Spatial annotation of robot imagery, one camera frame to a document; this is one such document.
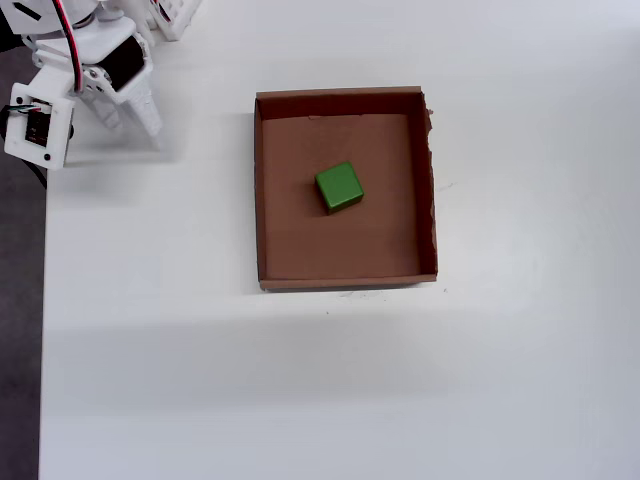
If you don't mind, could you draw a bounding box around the red black servo wire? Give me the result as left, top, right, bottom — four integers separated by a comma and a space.
51, 0, 87, 95

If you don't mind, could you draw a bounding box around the brown cardboard box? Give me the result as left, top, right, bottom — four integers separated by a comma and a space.
253, 85, 440, 293

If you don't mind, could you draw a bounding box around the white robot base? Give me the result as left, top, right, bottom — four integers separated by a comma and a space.
147, 0, 204, 42

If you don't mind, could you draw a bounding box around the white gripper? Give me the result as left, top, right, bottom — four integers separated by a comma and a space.
32, 19, 164, 151

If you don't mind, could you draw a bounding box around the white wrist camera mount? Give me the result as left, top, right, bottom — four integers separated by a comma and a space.
3, 82, 76, 171

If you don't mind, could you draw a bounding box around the green wooden cube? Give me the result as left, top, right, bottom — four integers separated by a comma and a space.
314, 160, 364, 216

